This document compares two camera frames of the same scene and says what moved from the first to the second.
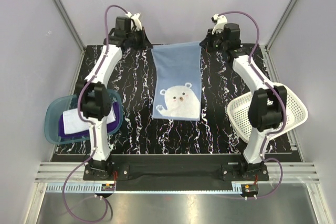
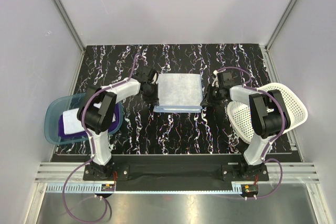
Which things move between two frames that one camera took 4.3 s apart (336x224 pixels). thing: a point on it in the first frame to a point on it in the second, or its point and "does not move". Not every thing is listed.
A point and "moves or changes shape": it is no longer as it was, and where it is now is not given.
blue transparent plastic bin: [55, 105] does not move
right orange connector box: [250, 189] does not move
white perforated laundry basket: [295, 112] does not move
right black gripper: [206, 44] to [208, 101]
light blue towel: [177, 81] moves or changes shape
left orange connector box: [109, 187] does not move
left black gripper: [144, 43] to [154, 99]
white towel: [72, 123] does not move
